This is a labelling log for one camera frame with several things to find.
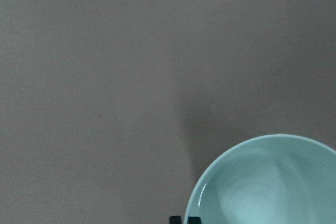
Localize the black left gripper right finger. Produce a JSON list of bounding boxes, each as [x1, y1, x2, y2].
[[187, 216, 201, 224]]

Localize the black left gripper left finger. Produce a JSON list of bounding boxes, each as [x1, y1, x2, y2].
[[169, 216, 182, 224]]

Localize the green ceramic bowl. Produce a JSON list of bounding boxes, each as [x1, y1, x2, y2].
[[184, 134, 335, 223]]

